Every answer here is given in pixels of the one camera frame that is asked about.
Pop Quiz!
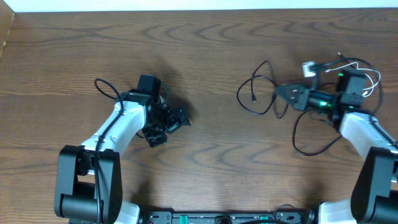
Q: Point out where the white usb cable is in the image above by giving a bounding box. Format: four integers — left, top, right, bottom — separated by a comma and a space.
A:
324, 62, 381, 98

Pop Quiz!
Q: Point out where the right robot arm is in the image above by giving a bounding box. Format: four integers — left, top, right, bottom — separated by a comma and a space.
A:
275, 68, 397, 223

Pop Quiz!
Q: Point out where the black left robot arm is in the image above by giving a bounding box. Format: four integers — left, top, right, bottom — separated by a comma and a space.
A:
54, 75, 190, 223

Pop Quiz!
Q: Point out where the black left camera cable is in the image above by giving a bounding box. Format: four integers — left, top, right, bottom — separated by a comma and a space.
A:
93, 78, 125, 224

